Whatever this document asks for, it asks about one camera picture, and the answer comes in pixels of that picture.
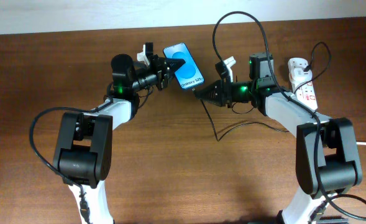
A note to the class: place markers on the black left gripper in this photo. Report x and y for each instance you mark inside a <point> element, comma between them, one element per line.
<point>164,73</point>

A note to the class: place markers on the white power strip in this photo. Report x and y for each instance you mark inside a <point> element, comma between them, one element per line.
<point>303,91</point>

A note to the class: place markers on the blue screen smartphone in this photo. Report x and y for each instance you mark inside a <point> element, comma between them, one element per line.
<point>189,75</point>

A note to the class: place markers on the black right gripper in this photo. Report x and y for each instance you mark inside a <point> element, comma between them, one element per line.
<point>226,89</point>

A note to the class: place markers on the white USB charger adapter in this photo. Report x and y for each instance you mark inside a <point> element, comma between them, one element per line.
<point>298,75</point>

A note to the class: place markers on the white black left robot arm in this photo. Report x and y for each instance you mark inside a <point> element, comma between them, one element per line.
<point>84,146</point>

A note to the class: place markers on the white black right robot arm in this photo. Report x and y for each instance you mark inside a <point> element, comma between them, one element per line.
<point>327,158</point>

